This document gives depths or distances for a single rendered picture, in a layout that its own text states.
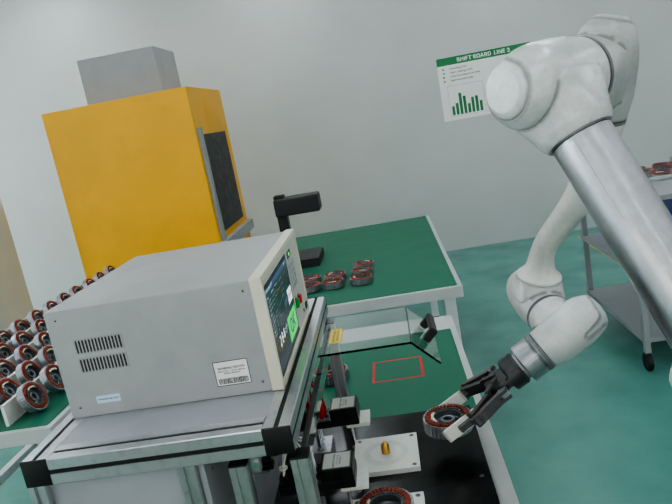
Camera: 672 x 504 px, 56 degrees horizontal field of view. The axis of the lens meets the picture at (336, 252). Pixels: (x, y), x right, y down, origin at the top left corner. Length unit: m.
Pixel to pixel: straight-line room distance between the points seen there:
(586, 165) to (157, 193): 4.08
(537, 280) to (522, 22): 5.23
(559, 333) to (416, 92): 5.16
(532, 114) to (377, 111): 5.39
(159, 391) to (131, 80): 4.13
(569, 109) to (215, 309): 0.65
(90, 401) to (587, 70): 1.01
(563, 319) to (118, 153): 3.98
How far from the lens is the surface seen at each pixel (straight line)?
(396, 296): 2.78
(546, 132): 1.07
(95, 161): 5.01
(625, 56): 1.22
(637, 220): 1.05
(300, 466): 1.05
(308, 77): 6.45
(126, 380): 1.19
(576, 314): 1.43
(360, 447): 1.58
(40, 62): 7.26
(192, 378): 1.15
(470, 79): 6.47
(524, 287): 1.52
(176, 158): 4.79
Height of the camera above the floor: 1.55
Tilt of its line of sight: 12 degrees down
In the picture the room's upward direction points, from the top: 11 degrees counter-clockwise
